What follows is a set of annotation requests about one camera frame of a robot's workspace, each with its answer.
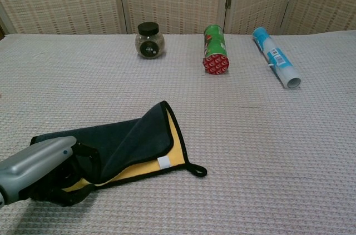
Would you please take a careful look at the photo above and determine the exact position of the blue white rolled bag pack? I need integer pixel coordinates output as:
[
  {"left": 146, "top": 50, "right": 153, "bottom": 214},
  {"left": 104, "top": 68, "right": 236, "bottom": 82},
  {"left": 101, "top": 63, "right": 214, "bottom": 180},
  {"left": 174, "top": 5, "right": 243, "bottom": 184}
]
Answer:
[{"left": 252, "top": 27, "right": 301, "bottom": 90}]

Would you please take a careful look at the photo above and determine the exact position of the yellow cloth with black edge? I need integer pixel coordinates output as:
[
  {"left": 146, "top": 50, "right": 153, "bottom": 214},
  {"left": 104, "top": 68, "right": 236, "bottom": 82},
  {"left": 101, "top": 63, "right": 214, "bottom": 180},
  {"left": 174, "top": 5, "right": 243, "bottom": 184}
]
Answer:
[{"left": 29, "top": 100, "right": 208, "bottom": 193}]

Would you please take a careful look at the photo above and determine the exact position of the white woven tablecloth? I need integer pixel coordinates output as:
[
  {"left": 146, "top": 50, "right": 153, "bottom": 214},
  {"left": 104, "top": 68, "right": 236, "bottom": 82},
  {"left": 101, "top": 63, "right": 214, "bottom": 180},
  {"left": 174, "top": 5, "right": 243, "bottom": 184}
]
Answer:
[{"left": 0, "top": 31, "right": 356, "bottom": 235}]

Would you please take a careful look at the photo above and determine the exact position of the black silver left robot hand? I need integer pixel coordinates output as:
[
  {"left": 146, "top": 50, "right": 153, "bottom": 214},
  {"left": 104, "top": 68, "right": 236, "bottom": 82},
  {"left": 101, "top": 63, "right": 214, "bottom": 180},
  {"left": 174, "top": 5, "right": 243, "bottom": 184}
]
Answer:
[{"left": 0, "top": 136, "right": 98, "bottom": 209}]

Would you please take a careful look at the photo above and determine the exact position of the glass jar with black lid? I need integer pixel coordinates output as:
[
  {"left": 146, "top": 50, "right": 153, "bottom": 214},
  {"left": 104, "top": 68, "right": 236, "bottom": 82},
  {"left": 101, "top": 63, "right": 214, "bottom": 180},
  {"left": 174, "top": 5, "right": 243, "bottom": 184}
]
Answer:
[{"left": 135, "top": 22, "right": 165, "bottom": 59}]

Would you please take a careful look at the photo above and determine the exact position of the green chip can red lid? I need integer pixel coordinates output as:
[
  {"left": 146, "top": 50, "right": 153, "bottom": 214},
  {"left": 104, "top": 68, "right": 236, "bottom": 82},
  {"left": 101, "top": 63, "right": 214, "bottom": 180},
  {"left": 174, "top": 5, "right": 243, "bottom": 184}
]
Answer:
[{"left": 202, "top": 24, "right": 230, "bottom": 75}]

